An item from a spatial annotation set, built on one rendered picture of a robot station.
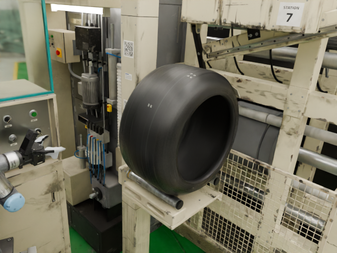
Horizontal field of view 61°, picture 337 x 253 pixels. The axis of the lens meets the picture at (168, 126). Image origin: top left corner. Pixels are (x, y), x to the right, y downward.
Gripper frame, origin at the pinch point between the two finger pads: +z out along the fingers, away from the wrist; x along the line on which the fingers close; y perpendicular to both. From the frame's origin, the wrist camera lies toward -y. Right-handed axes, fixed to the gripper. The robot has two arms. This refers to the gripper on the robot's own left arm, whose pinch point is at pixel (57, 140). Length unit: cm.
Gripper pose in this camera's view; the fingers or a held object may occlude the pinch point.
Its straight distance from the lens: 150.8
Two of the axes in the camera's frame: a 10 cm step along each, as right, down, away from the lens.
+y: -1.6, 8.8, 4.6
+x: 7.6, 4.0, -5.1
